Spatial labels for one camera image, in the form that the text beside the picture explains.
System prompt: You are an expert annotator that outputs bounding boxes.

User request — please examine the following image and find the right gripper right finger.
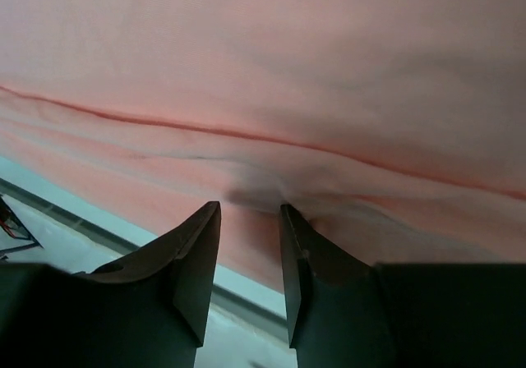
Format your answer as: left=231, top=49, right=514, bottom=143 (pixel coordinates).
left=279, top=205, right=393, bottom=350

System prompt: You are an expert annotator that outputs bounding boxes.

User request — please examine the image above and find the pink t-shirt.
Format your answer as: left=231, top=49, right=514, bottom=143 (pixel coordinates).
left=1, top=0, right=525, bottom=288

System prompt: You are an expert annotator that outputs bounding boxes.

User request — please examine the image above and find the aluminium table rail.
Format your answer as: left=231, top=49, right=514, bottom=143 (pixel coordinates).
left=1, top=179, right=287, bottom=342

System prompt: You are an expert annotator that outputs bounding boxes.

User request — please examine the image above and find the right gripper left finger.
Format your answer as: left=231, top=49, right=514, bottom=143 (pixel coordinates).
left=84, top=201, right=221, bottom=347

